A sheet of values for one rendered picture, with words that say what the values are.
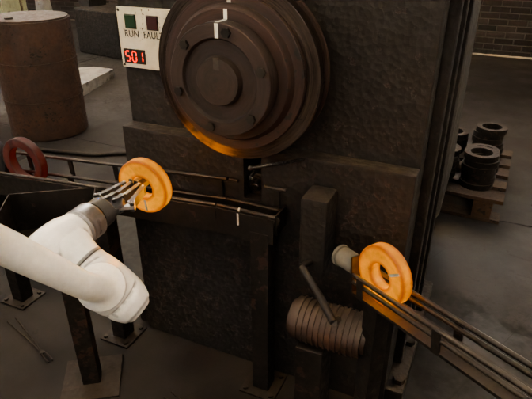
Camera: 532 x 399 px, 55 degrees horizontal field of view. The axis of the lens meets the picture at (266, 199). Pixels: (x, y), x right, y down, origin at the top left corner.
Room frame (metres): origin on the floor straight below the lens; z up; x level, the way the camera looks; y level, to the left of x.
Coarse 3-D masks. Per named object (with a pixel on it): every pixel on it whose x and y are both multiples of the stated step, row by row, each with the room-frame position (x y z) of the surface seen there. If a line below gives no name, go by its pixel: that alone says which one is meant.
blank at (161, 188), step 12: (132, 168) 1.25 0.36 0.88; (144, 168) 1.23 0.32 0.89; (156, 168) 1.23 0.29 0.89; (120, 180) 1.27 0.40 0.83; (156, 180) 1.22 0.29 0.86; (168, 180) 1.23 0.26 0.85; (156, 192) 1.22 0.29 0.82; (168, 192) 1.22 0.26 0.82; (144, 204) 1.24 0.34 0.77; (156, 204) 1.23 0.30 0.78
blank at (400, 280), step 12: (372, 252) 1.03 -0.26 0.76; (384, 252) 1.00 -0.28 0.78; (396, 252) 1.00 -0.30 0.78; (360, 264) 1.06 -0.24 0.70; (372, 264) 1.03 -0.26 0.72; (384, 264) 0.99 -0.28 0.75; (396, 264) 0.96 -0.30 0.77; (372, 276) 1.03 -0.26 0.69; (396, 276) 0.96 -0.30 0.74; (408, 276) 0.95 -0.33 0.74; (384, 288) 0.99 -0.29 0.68; (396, 288) 0.95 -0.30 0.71; (408, 288) 0.94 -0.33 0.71
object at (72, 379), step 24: (24, 192) 1.42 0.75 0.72; (48, 192) 1.43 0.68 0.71; (72, 192) 1.44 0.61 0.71; (96, 192) 1.44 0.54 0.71; (0, 216) 1.29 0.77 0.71; (24, 216) 1.41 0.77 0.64; (48, 216) 1.42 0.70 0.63; (96, 240) 1.31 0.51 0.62; (72, 312) 1.30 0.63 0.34; (72, 336) 1.30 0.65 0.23; (72, 360) 1.42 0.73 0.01; (96, 360) 1.32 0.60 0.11; (120, 360) 1.42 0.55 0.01; (72, 384) 1.30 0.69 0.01; (96, 384) 1.30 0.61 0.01
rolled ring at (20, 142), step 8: (8, 144) 1.73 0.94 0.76; (16, 144) 1.71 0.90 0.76; (24, 144) 1.70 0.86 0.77; (32, 144) 1.71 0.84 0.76; (8, 152) 1.74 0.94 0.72; (32, 152) 1.68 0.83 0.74; (40, 152) 1.70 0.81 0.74; (8, 160) 1.74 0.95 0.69; (16, 160) 1.76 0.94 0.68; (32, 160) 1.69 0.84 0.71; (40, 160) 1.68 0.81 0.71; (8, 168) 1.74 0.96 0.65; (16, 168) 1.74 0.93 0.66; (40, 168) 1.68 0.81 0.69; (40, 176) 1.68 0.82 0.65
